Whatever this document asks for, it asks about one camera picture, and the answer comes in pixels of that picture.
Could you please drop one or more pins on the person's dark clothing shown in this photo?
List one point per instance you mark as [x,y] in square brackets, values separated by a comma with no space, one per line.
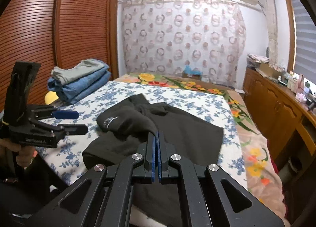
[24,192]

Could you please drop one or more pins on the wooden sideboard cabinet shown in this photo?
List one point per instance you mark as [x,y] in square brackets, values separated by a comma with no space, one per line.
[271,108]

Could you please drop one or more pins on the open cardboard box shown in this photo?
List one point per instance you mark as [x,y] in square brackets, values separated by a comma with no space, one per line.
[266,70]

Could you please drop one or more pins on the wooden louvered wardrobe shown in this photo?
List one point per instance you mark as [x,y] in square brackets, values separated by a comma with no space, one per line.
[29,31]

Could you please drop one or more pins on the person's left hand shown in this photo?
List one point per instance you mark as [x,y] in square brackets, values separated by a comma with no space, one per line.
[24,155]

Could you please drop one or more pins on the yellow cloth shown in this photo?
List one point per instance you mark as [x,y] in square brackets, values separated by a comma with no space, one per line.
[50,97]

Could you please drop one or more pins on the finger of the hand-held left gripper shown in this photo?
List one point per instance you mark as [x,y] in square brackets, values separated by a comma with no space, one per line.
[66,114]
[74,130]

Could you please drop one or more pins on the grey window blind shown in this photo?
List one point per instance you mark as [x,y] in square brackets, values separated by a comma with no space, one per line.
[303,44]

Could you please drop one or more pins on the blue box by curtain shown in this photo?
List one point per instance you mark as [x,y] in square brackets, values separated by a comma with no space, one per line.
[191,71]

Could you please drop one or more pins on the small black device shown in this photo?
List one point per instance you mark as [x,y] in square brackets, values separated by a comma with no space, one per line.
[311,106]

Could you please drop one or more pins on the blue floral bed sheet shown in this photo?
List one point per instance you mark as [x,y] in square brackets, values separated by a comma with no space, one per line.
[197,103]

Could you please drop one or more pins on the cluster of small bottles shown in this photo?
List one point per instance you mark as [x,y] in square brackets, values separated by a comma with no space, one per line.
[287,80]

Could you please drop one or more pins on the black t-shirt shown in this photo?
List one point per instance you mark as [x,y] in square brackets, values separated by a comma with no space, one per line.
[187,133]

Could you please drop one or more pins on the folded grey pants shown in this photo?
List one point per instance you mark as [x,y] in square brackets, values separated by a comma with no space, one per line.
[81,71]

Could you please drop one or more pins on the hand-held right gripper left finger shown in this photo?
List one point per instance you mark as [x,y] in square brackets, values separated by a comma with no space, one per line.
[154,157]

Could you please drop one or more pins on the folded blue jeans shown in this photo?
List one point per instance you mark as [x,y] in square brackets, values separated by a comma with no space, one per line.
[84,88]

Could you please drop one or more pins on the wrapped white pipe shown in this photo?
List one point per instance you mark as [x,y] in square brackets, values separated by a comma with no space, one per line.
[271,31]

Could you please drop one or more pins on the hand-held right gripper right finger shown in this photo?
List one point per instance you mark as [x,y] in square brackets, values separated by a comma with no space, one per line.
[161,157]

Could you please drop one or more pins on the wooden window frame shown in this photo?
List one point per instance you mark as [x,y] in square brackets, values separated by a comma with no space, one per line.
[288,31]

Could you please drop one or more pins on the pink bottle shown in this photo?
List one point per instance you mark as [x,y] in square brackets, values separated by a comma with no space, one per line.
[301,83]

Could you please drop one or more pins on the stack of papers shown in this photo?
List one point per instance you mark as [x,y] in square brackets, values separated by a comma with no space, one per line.
[256,59]

